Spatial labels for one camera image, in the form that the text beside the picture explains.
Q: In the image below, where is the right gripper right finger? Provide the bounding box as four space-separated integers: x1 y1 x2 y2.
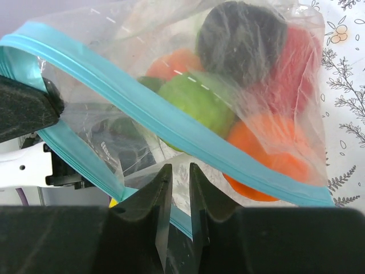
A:
189 163 364 273

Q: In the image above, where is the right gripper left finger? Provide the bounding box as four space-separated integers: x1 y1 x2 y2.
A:
1 164 172 273

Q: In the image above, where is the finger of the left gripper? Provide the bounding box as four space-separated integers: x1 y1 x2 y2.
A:
1 76 64 143

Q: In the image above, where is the orange fruit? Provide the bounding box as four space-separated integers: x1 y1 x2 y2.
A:
226 114 313 183

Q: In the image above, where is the large green custard apple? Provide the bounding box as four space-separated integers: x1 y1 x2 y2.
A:
157 72 235 138

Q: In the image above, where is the clear zip top bag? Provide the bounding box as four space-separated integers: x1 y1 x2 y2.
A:
0 0 335 239

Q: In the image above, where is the red bell pepper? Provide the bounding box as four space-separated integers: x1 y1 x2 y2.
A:
259 25 322 116

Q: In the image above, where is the peach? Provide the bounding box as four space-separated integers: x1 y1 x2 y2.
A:
145 49 204 81

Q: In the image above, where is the dark purple mangosteen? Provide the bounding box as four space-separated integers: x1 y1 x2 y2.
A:
196 1 288 87

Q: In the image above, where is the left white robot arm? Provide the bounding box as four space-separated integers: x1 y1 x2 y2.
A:
1 76 93 206

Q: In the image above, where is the floral tablecloth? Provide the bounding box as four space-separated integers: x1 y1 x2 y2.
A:
303 1 364 211

